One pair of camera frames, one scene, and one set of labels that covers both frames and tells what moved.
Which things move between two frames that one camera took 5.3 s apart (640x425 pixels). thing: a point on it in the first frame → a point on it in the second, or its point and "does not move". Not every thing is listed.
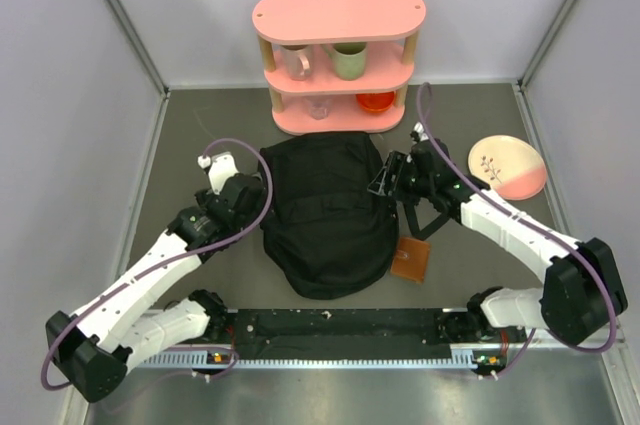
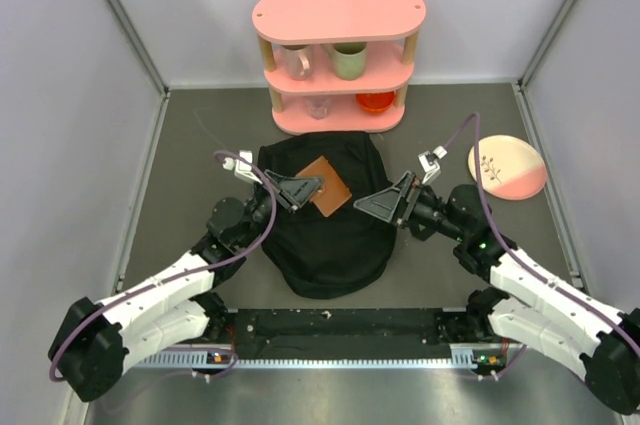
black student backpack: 329,236 does not move
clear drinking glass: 318,108 does not move
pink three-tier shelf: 340,57 does not move
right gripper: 393,167 → 397,203
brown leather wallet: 411,259 → 332,192
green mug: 349,58 does not move
